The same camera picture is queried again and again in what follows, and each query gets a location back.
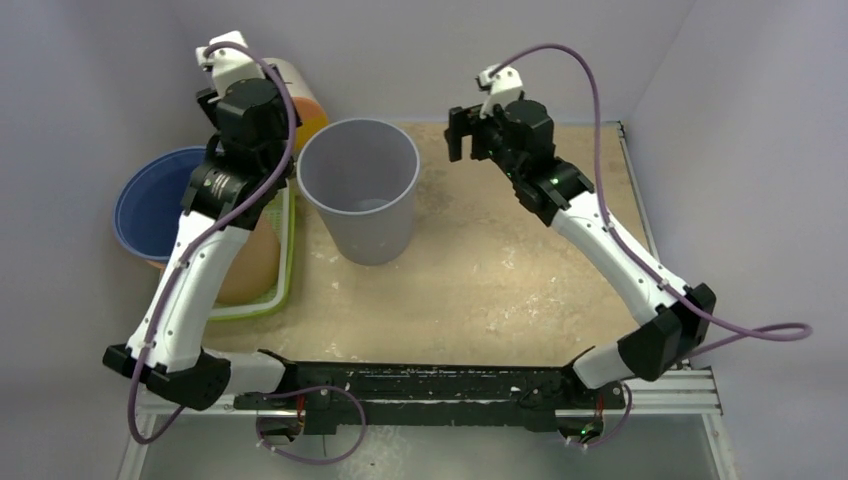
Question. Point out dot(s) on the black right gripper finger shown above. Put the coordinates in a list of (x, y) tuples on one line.
[(464, 121), (455, 147)]

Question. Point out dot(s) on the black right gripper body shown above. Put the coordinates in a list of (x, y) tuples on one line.
[(460, 132)]

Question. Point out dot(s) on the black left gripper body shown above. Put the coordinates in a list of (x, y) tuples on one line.
[(224, 94)]

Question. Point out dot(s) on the large grey plastic bucket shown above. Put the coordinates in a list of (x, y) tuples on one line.
[(360, 175)]

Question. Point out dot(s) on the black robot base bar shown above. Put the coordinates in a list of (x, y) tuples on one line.
[(340, 393)]

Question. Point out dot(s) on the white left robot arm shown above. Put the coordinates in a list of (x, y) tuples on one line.
[(165, 352)]

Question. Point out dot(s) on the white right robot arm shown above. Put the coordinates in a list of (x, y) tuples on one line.
[(565, 200)]

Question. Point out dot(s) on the cream cabinet with coloured drawers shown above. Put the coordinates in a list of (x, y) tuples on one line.
[(312, 115)]

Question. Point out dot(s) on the pale green perforated basket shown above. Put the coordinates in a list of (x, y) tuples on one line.
[(286, 252)]

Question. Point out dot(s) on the blue plastic bucket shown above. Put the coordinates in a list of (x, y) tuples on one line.
[(147, 210)]

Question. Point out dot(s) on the orange plastic bucket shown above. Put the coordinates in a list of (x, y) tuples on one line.
[(200, 259)]

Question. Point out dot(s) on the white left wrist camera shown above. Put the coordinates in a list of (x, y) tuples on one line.
[(227, 66)]

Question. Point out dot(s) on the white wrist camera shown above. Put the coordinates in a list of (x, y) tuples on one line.
[(503, 85), (227, 66)]

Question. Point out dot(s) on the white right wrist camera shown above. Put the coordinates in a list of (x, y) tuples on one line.
[(503, 85)]

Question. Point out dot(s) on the aluminium frame rail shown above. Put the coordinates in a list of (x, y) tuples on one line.
[(684, 392)]

